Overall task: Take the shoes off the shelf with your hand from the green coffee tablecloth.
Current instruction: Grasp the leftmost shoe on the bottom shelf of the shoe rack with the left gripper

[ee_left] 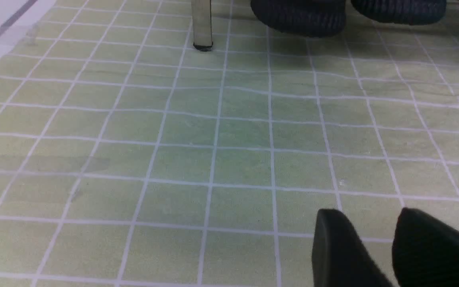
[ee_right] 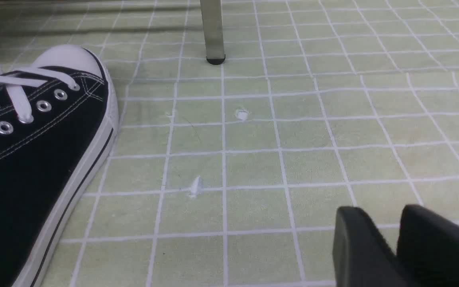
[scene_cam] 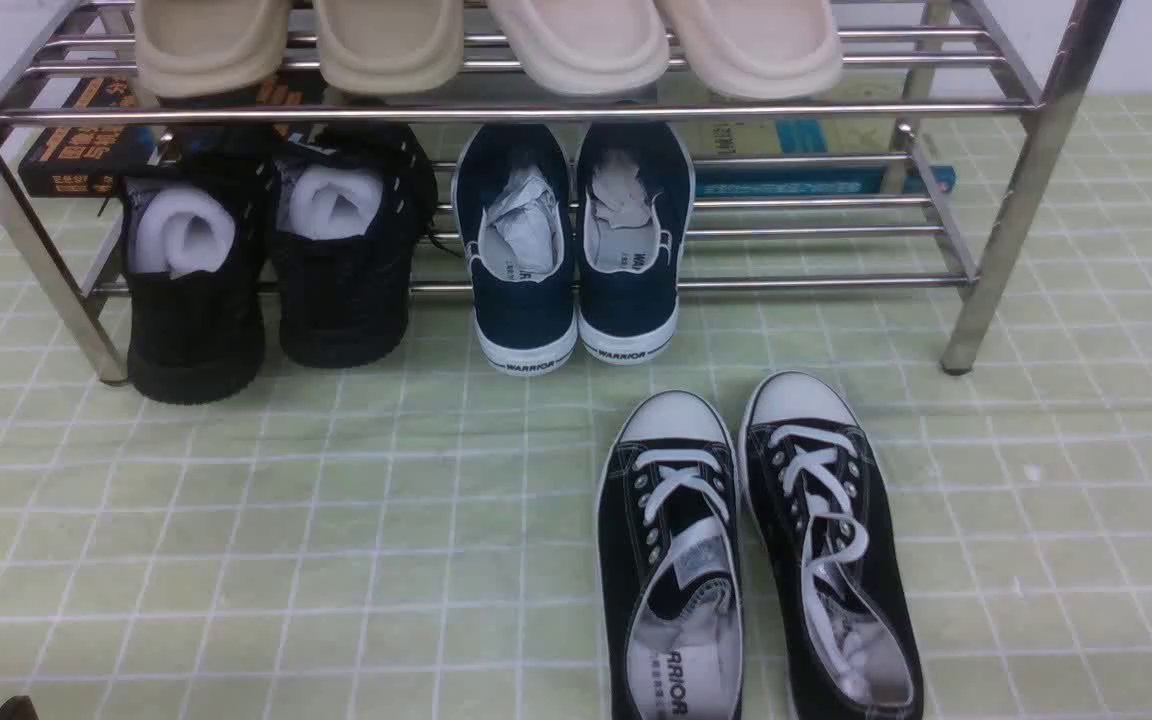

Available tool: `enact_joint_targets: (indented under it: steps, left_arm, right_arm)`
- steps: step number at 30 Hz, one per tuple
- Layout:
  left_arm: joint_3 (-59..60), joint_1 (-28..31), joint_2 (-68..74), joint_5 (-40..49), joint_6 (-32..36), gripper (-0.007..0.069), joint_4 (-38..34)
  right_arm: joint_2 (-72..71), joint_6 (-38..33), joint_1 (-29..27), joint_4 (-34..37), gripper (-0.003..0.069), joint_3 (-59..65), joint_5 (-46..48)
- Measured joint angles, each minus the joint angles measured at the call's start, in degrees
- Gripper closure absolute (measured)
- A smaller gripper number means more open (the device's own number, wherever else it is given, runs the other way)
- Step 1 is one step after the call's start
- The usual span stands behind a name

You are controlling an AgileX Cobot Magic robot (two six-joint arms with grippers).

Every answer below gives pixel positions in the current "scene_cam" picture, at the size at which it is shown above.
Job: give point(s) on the black knit sneaker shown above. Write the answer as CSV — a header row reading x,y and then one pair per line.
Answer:
x,y
352,202
193,249

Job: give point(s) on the navy canvas shoe left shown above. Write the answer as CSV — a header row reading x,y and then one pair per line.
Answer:
x,y
510,199

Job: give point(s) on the black canvas sneaker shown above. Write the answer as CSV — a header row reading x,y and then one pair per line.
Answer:
x,y
816,492
666,520

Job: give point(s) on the black orange book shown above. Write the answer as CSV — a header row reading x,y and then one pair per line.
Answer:
x,y
83,161

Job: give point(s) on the stainless steel shoe rack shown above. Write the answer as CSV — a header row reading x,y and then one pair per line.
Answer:
x,y
956,61

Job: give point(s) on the green checkered table cloth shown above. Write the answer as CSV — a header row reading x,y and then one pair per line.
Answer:
x,y
414,539

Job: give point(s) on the navy canvas shoe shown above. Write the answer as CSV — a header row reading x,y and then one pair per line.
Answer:
x,y
510,199
635,193

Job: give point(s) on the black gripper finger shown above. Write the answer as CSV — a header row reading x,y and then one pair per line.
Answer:
x,y
20,707

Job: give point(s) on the beige slipper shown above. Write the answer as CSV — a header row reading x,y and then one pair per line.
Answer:
x,y
201,48
373,48

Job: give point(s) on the cream slipper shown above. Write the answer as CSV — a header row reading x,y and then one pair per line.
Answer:
x,y
585,48
759,50

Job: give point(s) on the beige slipper far left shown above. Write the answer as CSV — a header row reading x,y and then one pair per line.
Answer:
x,y
201,48

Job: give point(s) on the cream slipper far right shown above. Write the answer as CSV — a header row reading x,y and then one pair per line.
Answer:
x,y
759,50

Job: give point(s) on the blue tan book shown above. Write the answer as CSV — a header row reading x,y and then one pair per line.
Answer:
x,y
796,150

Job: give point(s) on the black canvas sneaker left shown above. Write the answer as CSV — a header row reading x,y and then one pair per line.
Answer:
x,y
666,520

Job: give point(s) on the navy canvas shoe right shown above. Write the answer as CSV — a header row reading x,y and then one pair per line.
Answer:
x,y
635,193

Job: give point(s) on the black canvas sneaker right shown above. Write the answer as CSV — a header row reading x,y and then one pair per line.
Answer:
x,y
816,492

